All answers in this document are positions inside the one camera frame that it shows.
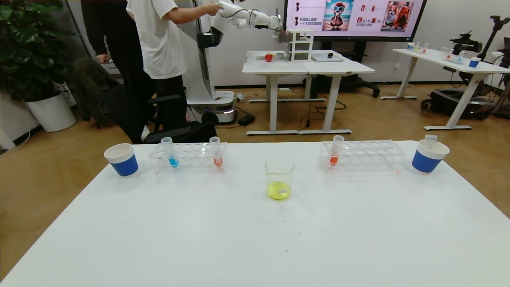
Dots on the test tube with blue pigment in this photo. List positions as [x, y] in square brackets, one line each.
[173, 160]

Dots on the test tube with yellow pigment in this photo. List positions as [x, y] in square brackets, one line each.
[430, 139]

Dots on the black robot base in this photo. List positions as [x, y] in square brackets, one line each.
[446, 103]

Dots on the test tube with red pigment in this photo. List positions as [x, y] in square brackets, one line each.
[217, 160]
[334, 159]

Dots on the glass beaker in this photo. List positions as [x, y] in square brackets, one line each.
[279, 190]

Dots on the clear acrylic tube rack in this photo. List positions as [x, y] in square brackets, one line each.
[370, 159]
[194, 162]

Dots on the black power adapter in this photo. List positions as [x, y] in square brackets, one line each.
[246, 119]

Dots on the white power strip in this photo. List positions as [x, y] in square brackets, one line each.
[240, 97]

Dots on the white mobile robot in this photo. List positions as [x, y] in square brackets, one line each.
[199, 79]

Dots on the white small drawer unit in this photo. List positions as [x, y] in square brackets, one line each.
[299, 44]

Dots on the grey flat tray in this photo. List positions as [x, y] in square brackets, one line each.
[326, 58]

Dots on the black display stand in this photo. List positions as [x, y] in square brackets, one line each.
[350, 83]

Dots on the blue white paper cup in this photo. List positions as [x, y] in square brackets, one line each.
[426, 162]
[124, 164]

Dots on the black office chair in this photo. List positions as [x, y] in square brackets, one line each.
[123, 113]

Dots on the person in white shirt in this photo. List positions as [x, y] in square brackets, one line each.
[159, 44]

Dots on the dark green jacket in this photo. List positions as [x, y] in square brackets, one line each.
[91, 83]

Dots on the person in black clothes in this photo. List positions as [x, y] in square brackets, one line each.
[115, 36]

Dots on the long white desk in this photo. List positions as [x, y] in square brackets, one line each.
[434, 56]

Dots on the white plant pot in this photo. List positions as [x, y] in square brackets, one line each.
[51, 113]

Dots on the small blue paper cup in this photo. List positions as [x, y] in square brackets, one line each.
[474, 62]

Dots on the large green potted plant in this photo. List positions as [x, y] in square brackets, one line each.
[24, 40]

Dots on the black tripod stand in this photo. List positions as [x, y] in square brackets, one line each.
[500, 20]

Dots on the large wall display screen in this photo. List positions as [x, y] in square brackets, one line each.
[354, 16]

